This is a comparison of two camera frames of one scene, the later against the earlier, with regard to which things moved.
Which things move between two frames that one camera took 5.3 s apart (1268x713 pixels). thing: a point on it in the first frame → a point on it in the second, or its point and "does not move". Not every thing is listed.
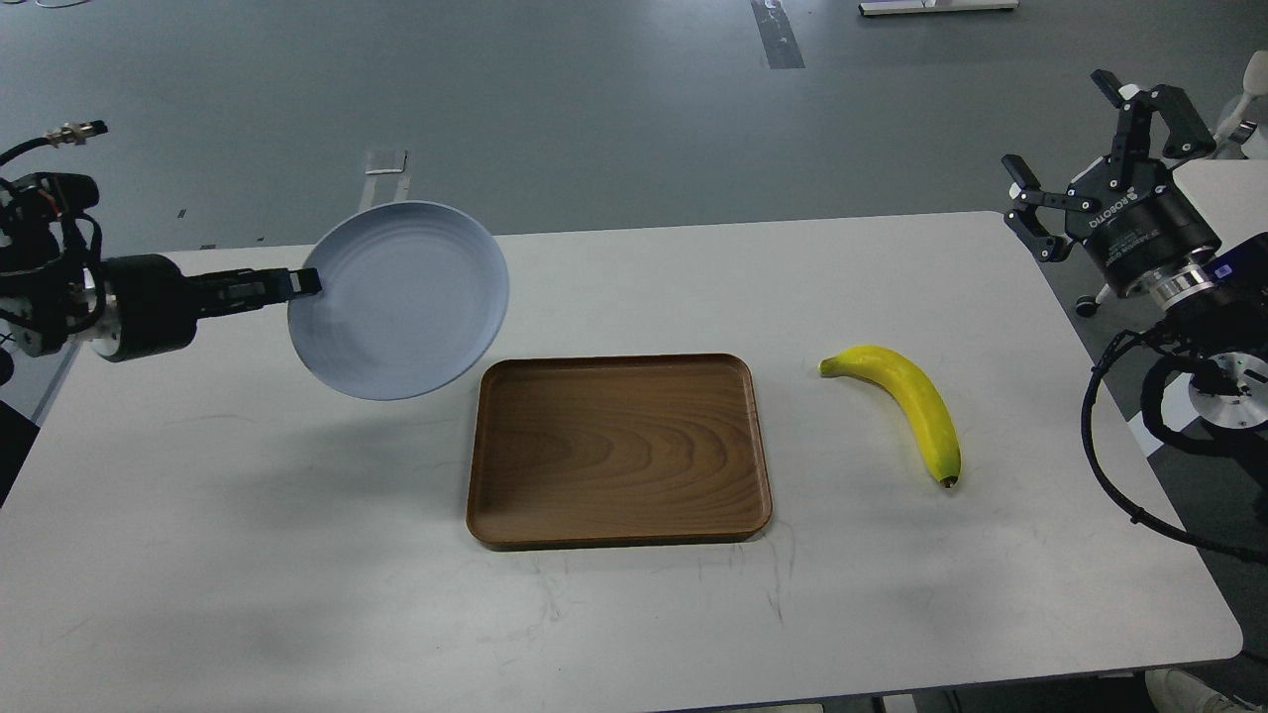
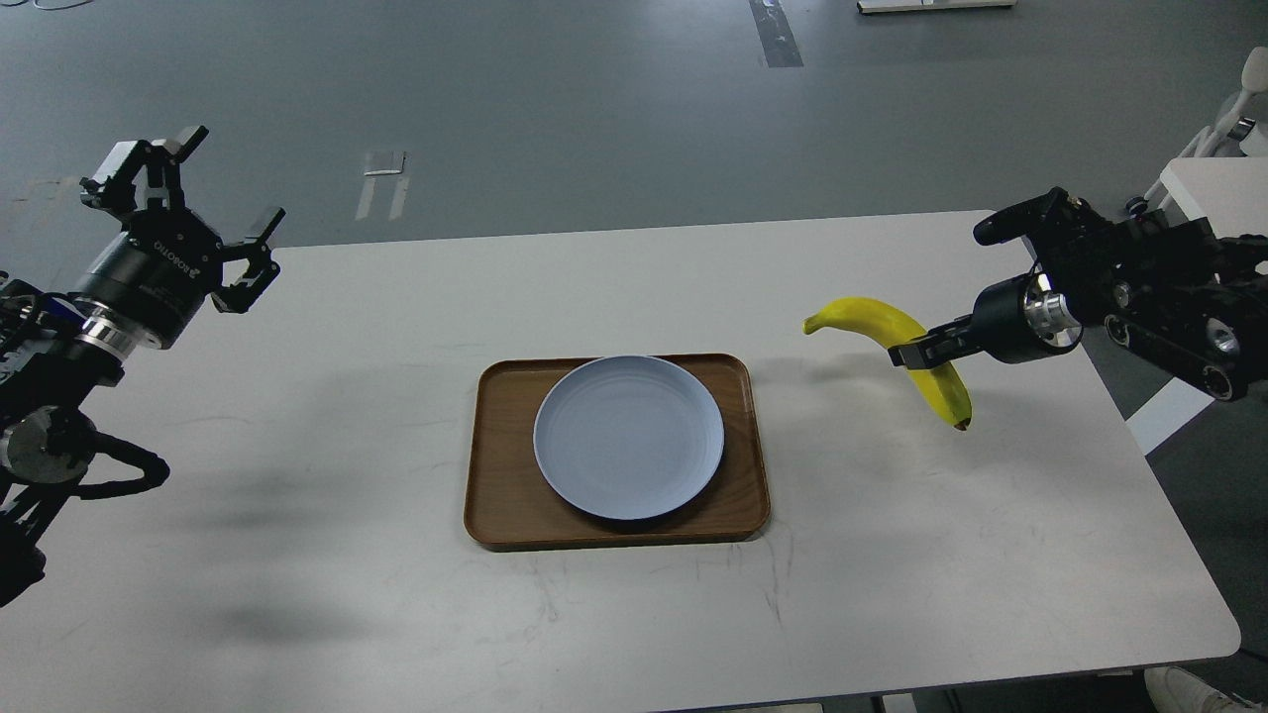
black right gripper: x=1136 y=232 → x=1019 y=320
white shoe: x=1175 y=691 does not move
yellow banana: x=918 y=398 → x=894 y=328
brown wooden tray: x=609 y=449 does not move
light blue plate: x=413 y=294 → x=628 y=437
